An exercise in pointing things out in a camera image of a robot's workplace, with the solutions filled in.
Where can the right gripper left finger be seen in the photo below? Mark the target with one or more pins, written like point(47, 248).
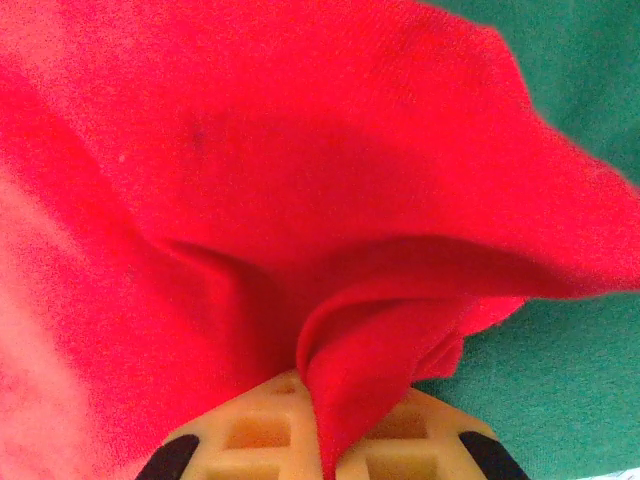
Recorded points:
point(260, 450)

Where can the red printed t-shirt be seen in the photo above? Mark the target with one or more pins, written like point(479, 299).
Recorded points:
point(300, 175)

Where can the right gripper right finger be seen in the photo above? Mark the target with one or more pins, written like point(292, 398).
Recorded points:
point(440, 450)

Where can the dark green folded t-shirt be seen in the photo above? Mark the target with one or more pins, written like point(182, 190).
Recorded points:
point(575, 75)

